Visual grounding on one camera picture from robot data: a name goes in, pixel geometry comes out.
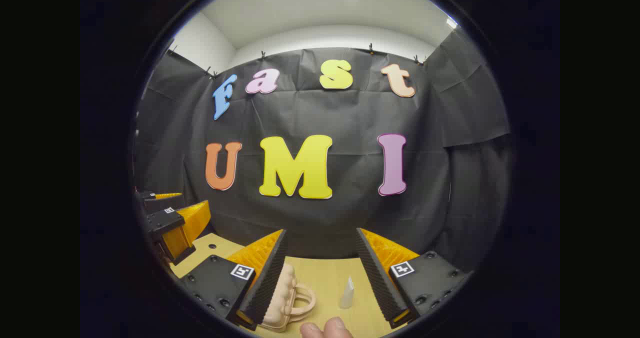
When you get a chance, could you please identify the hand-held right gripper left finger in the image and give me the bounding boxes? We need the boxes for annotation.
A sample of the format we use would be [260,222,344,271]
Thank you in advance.
[179,229,289,332]

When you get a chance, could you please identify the black backdrop cloth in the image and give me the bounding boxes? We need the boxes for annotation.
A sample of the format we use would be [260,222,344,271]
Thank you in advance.
[132,28,512,274]

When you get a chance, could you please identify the white squeeze tube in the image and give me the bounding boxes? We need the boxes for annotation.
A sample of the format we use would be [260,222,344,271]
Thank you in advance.
[339,276,356,310]

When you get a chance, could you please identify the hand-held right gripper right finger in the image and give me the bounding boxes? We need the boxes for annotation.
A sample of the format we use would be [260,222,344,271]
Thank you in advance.
[355,227,472,330]

